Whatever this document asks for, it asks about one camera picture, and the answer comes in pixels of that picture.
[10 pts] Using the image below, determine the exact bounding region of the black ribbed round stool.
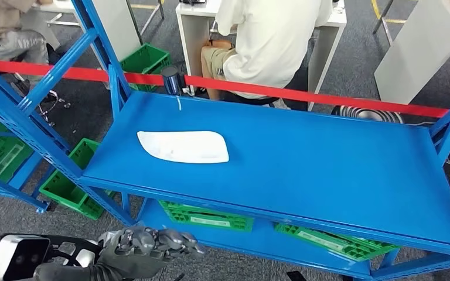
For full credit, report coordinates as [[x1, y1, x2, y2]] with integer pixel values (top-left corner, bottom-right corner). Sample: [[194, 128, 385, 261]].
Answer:
[[330, 105, 404, 125]]

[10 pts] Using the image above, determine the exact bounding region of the blue metal shelf rack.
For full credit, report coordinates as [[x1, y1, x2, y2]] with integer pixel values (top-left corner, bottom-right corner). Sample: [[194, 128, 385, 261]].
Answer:
[[0, 0, 450, 281], [0, 128, 51, 214]]

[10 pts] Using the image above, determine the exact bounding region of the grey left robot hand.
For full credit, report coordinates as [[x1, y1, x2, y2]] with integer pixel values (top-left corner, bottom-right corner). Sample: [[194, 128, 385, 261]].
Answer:
[[97, 225, 206, 281]]

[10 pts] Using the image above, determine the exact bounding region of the green plastic crate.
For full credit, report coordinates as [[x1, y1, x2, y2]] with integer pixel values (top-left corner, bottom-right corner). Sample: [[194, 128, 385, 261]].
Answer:
[[38, 138, 115, 221], [0, 107, 35, 184], [274, 222, 400, 262], [159, 200, 255, 232], [119, 42, 172, 93]]

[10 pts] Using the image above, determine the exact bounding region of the person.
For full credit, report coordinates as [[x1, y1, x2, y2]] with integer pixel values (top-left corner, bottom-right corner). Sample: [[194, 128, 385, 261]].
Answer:
[[200, 0, 333, 110], [0, 0, 53, 84]]

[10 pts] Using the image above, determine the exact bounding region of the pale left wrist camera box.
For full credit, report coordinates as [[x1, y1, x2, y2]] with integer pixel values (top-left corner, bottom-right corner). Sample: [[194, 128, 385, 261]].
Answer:
[[0, 234, 51, 281]]

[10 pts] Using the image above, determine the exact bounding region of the black chrome barrier post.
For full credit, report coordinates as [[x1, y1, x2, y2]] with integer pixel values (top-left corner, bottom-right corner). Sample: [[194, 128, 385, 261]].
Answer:
[[161, 66, 187, 97]]

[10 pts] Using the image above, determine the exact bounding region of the red barrier belt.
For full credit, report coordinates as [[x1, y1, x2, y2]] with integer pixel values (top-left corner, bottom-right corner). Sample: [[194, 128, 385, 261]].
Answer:
[[0, 59, 450, 123]]

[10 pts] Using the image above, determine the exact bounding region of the white curved plastic part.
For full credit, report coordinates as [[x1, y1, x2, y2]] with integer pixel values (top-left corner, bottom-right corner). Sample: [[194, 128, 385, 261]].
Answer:
[[137, 131, 230, 165]]

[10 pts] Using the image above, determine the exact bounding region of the black camera bracket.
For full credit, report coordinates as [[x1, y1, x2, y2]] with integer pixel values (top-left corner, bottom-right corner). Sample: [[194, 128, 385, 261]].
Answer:
[[48, 234, 103, 269]]

